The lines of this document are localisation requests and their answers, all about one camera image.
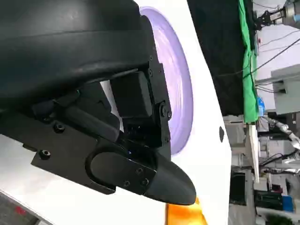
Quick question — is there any lilac plate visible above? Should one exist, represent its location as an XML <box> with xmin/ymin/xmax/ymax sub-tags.
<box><xmin>139</xmin><ymin>6</ymin><xmax>194</xmax><ymax>156</ymax></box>

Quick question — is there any black equipment box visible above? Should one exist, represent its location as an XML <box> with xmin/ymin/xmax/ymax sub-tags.
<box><xmin>254</xmin><ymin>190</ymin><xmax>284</xmax><ymax>211</ymax></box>

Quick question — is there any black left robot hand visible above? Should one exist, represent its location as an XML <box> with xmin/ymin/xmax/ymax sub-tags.
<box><xmin>0</xmin><ymin>0</ymin><xmax>197</xmax><ymax>206</ymax></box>

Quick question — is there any green cloth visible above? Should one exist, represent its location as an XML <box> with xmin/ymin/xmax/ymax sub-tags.
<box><xmin>237</xmin><ymin>0</ymin><xmax>260</xmax><ymax>124</ymax></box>

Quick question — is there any black background cable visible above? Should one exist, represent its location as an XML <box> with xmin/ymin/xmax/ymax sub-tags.
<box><xmin>217</xmin><ymin>38</ymin><xmax>300</xmax><ymax>77</ymax></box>

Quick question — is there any orange white toy bread roll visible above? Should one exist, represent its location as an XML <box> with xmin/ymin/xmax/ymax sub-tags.
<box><xmin>165</xmin><ymin>196</ymin><xmax>209</xmax><ymax>225</ymax></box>

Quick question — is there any blue box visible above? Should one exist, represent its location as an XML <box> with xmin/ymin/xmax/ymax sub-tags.
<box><xmin>282</xmin><ymin>195</ymin><xmax>294</xmax><ymax>213</ymax></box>

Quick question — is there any white board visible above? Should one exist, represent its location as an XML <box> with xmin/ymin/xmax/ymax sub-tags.
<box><xmin>247</xmin><ymin>124</ymin><xmax>260</xmax><ymax>184</ymax></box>

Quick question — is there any black backdrop cloth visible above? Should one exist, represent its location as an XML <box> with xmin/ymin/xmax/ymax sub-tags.
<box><xmin>187</xmin><ymin>0</ymin><xmax>249</xmax><ymax>117</ymax></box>

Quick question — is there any grey machine cabinet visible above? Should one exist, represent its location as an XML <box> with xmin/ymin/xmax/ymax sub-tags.
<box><xmin>271</xmin><ymin>67</ymin><xmax>300</xmax><ymax>115</ymax></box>

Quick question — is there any black monitor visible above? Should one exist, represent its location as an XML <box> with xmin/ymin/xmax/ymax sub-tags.
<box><xmin>230</xmin><ymin>172</ymin><xmax>247</xmax><ymax>206</ymax></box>

